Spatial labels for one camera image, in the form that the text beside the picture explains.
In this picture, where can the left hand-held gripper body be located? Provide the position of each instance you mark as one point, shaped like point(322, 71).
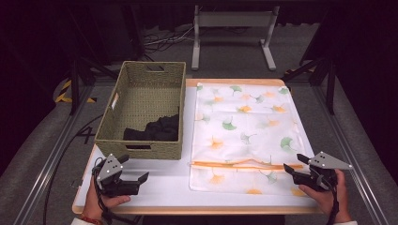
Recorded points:
point(109, 170)

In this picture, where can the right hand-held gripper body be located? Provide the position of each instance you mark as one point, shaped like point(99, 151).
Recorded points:
point(325, 163)

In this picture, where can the dark cloth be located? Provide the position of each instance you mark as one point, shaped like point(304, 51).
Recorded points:
point(159, 129)

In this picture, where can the white leaf-print laundry bag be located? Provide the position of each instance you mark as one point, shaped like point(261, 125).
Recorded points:
point(244, 137)

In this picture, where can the green woven basket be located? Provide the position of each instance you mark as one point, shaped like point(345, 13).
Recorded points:
point(140, 93)

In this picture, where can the person's left hand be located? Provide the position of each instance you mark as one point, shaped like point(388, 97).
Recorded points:
point(99, 203)

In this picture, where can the person's right hand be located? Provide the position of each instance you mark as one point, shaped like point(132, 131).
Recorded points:
point(328, 198)

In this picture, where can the white basket tag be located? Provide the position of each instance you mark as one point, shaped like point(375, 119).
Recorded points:
point(115, 101)

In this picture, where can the black metal stand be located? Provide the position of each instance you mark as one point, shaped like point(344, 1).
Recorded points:
point(74, 87)
point(330, 90)

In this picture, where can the yellow black hazard tape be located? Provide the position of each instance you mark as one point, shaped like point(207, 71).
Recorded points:
point(64, 93)

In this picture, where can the grey metal stand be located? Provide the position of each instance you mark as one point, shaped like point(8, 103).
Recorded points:
point(234, 19)

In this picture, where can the aluminium floor rail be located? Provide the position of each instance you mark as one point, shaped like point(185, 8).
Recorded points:
point(53, 156)
point(347, 150)

